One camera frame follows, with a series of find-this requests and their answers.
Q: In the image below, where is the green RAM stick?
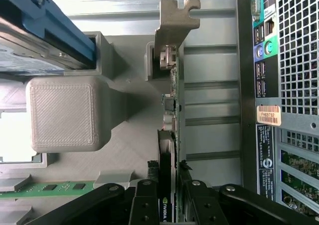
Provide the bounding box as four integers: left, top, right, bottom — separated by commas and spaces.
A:
0, 181, 96, 199

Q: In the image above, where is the grey printed parts rack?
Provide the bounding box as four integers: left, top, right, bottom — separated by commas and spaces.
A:
0, 31, 186, 225

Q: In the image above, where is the black open PC case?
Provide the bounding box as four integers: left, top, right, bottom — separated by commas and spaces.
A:
235, 0, 319, 225

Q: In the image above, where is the hard disk in blue caddy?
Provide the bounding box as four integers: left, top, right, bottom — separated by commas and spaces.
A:
0, 0, 97, 74

